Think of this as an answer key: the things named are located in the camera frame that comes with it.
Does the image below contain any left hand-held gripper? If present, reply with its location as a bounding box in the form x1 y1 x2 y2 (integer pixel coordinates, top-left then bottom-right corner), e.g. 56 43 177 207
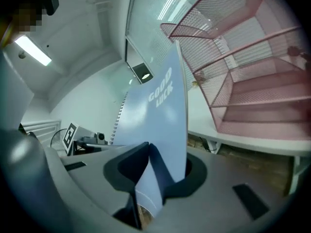
62 122 133 156

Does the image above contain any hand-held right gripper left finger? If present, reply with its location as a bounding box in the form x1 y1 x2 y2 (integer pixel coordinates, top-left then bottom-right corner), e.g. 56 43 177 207
44 141 150 229

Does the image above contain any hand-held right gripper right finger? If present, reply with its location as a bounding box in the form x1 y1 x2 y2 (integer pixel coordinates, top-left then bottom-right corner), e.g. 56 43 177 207
142 151 290 233

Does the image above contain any purple spiral notebook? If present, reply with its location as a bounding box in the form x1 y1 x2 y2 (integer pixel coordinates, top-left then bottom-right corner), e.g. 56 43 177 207
109 41 189 217

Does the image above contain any pink wire mesh rack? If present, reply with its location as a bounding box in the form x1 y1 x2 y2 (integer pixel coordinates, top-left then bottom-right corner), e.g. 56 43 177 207
159 0 311 141

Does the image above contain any white desk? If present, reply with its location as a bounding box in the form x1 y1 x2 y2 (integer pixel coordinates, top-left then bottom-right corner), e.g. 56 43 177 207
187 86 311 197

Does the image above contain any small potted plant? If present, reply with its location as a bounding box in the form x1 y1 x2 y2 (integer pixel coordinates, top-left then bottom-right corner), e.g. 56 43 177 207
287 45 311 68
191 75 207 87

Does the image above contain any rectangular ceiling light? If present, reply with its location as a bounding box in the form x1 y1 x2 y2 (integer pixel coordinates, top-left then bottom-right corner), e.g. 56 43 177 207
14 34 52 67

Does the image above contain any person's head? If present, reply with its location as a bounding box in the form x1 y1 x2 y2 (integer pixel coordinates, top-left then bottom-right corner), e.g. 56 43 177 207
0 0 47 46

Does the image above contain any black pedestal fan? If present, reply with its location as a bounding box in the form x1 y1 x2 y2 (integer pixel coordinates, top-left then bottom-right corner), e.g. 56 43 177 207
50 128 68 148

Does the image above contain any black head-worn camera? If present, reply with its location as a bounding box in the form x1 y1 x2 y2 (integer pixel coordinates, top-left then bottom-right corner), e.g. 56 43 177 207
42 0 60 17

